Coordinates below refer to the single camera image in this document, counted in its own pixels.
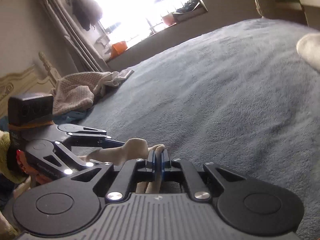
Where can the person's left hand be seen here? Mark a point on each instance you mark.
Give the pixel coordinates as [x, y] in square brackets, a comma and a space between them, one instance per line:
[25, 166]

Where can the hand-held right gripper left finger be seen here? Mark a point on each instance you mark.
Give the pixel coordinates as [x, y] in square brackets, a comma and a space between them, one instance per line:
[150, 162]

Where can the cream carved headboard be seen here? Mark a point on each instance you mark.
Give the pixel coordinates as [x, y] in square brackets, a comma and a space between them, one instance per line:
[25, 80]

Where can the white fluffy towel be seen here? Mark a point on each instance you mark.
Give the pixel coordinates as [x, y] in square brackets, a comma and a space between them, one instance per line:
[310, 50]

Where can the white crumpled cloth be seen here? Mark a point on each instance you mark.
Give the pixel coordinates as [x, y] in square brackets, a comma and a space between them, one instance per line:
[120, 76]

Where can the beige zip jacket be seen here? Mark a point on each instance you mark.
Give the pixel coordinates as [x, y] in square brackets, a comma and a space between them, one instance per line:
[135, 147]

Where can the dark cloth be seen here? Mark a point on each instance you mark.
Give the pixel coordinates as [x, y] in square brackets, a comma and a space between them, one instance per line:
[86, 7]

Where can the cardboard box of dark clothes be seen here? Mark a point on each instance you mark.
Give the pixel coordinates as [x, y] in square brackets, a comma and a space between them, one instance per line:
[188, 8]

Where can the cream carved bedpost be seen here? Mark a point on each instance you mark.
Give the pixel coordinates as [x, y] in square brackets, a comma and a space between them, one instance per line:
[258, 6]

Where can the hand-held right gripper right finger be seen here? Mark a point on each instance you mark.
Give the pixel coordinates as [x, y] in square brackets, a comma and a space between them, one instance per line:
[165, 163]

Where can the wooden desk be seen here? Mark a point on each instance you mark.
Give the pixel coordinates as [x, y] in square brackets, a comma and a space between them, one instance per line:
[300, 2]

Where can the orange bag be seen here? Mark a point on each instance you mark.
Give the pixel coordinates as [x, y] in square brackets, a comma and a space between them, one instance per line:
[118, 48]

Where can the pink pot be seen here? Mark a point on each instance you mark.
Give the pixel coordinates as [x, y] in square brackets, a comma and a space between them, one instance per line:
[168, 19]

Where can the pink white knitted sweater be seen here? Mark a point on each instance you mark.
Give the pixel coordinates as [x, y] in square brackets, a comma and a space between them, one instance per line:
[75, 92]

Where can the blue garment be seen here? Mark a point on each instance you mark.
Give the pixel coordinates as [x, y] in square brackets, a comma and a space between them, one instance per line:
[72, 115]

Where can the grey curtain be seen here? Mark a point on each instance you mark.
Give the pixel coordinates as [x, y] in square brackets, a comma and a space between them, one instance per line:
[70, 35]

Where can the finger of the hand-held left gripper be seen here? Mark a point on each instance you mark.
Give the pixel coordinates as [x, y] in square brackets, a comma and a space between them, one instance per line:
[72, 156]
[115, 143]

